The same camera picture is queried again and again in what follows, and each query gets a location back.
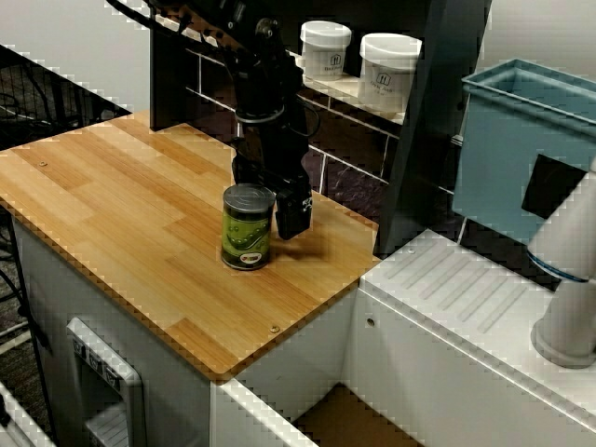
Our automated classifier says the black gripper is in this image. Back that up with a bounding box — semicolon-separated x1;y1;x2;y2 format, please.
231;108;313;241

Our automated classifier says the green labelled tin can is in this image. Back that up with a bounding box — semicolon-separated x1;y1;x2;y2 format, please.
222;183;278;272

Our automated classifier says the dark tile backsplash panel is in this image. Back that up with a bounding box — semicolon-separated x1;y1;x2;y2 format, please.
183;46;467;243

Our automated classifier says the small white lidded jar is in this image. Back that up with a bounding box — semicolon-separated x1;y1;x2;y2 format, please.
300;20;353;82

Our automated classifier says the large white lidded jar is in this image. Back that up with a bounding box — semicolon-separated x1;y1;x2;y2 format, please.
358;32;424;115

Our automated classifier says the wide black upright panel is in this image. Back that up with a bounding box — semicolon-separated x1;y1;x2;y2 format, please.
374;0;494;260

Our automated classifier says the blue plastic bin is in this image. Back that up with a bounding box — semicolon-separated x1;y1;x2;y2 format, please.
454;57;596;246

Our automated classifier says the white ridged sink counter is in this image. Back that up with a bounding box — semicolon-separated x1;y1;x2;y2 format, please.
342;227;596;447

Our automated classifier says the white toy kitchen cabinet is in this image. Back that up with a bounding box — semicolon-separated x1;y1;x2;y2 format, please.
8;204;364;447

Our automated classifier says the grey dispenser panel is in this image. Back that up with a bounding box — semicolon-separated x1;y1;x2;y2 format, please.
64;316;148;447

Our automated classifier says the black label on bin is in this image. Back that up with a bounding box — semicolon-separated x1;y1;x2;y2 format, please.
521;153;589;220

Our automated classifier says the white toy faucet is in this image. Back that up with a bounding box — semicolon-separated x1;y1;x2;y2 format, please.
525;156;596;371

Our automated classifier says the cream wall shelf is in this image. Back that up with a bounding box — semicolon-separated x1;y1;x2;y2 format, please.
156;11;406;125

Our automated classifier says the black wire mesh fence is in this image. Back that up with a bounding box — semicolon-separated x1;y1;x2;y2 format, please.
0;44;134;151

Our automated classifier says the black cable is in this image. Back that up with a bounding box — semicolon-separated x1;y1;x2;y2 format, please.
0;204;60;443

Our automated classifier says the white metal rail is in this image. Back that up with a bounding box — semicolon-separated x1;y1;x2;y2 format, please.
0;381;55;447

